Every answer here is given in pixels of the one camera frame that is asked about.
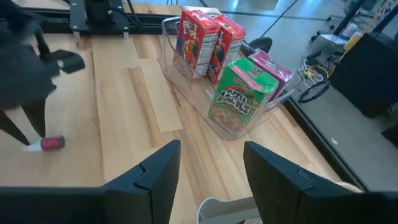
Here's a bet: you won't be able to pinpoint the pink cereal box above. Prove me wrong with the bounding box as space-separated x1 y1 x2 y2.
248 50 295 102

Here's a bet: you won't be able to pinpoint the black cabinet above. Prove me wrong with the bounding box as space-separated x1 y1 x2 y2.
328 32 398 118

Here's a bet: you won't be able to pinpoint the long black floor cable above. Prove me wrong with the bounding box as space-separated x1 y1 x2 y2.
260 0 300 37

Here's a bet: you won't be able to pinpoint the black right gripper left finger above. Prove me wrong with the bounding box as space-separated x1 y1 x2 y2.
0 139 182 224

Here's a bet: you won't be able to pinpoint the green Apple Jacks box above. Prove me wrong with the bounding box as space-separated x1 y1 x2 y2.
208 57 279 134

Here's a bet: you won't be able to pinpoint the black aluminium table frame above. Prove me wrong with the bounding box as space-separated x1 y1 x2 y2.
12 0 371 192

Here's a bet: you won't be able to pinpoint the white cable bundle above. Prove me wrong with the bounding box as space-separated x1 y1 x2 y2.
297 55 329 80

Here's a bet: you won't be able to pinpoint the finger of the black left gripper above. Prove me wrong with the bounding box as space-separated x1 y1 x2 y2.
0 110 30 146
21 100 47 138

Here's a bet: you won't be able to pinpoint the red Froot Loops box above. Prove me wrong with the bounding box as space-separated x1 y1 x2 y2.
206 14 246 85
174 9 220 80

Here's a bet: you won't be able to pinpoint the grey plastic bin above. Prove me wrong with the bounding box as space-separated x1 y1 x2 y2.
195 196 259 224

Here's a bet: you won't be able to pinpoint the clear plastic bin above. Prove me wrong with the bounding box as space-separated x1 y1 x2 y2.
161 15 295 141

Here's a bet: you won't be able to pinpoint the coiled black cable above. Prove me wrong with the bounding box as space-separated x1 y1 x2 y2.
297 80 331 104

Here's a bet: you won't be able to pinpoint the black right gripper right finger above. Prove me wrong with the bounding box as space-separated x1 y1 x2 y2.
244 141 398 224

